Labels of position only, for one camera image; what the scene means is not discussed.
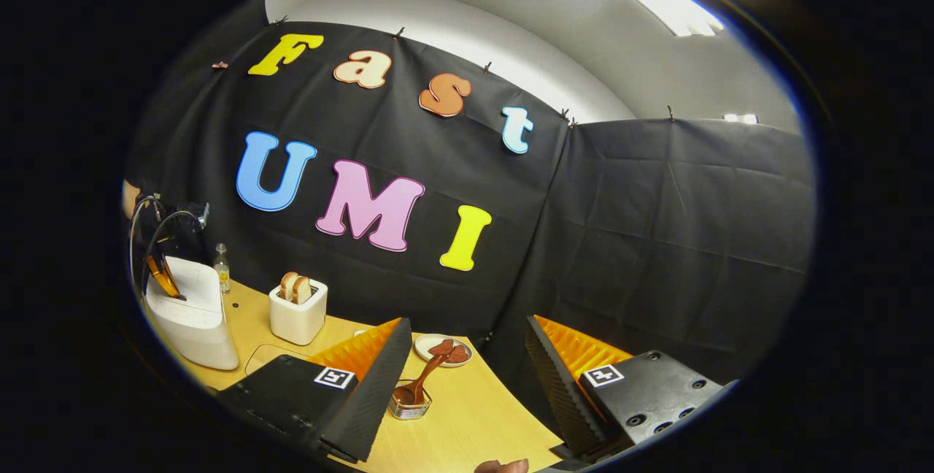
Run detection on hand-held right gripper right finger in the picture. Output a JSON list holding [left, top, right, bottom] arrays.
[[525, 315, 730, 459]]

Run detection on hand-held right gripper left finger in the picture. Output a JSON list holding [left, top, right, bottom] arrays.
[[219, 317, 414, 465]]

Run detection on white rice cooker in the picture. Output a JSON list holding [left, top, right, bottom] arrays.
[[144, 256, 239, 370]]

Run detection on brown wooden spoon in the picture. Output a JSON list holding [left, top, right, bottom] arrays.
[[394, 345, 449, 407]]

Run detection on clear rice container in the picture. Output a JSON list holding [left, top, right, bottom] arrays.
[[244, 344, 314, 375]]

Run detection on small glass bottle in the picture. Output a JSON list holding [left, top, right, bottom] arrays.
[[213, 243, 231, 294]]

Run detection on round white plate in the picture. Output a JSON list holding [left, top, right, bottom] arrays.
[[414, 334, 473, 368]]

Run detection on white toaster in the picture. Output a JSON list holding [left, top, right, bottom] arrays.
[[269, 277, 328, 346]]

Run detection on black backdrop cloth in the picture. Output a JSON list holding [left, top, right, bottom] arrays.
[[124, 0, 817, 415]]

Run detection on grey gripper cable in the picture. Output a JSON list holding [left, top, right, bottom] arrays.
[[129, 196, 163, 291], [148, 210, 202, 273]]

